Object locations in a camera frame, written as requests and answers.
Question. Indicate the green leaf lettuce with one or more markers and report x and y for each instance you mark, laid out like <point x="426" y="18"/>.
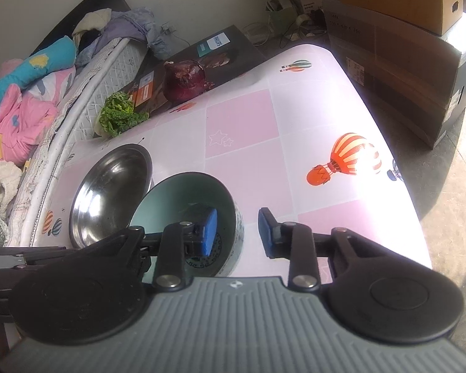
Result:
<point x="118" y="114"/>

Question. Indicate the green ceramic bowl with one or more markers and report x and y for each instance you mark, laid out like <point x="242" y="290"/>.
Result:
<point x="171" y="202"/>

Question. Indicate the small green box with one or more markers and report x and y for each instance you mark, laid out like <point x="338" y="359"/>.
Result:
<point x="281" y="15"/>

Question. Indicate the lavender clothing pile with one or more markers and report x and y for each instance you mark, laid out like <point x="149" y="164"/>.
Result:
<point x="134" y="25"/>

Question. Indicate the teal blanket with yellow print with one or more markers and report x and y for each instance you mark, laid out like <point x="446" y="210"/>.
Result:
<point x="42" y="62"/>

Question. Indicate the pink printed blanket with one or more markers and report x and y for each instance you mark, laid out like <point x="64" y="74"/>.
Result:
<point x="17" y="124"/>

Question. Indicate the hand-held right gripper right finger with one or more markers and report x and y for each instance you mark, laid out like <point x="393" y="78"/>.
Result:
<point x="265" y="234"/>

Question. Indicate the cream cloth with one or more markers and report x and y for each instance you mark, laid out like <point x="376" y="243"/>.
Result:
<point x="95" y="21"/>

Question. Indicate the deep stainless steel bowl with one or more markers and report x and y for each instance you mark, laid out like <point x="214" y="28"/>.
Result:
<point x="108" y="190"/>

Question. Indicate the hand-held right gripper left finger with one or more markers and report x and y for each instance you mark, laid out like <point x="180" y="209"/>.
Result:
<point x="209" y="232"/>

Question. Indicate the roll of tape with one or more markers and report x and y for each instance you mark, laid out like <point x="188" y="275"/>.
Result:
<point x="303" y="20"/>

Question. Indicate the large dark cardboard box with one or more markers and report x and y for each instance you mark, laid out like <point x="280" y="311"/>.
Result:
<point x="404" y="74"/>

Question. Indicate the pink balloon print tablecloth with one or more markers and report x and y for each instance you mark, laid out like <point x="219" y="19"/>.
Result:
<point x="256" y="163"/>

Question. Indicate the white fluffy cloth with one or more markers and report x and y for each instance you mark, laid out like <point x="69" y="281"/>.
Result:
<point x="2" y="180"/>

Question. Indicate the open brown cardboard box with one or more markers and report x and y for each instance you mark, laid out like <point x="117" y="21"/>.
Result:
<point x="400" y="4"/>

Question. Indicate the dark wooden headboard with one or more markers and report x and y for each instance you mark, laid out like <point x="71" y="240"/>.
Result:
<point x="81" y="11"/>

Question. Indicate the dark printed flat box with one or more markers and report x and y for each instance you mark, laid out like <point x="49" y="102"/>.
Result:
<point x="225" y="52"/>

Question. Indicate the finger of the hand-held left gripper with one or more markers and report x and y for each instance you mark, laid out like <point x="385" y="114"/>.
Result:
<point x="31" y="251"/>

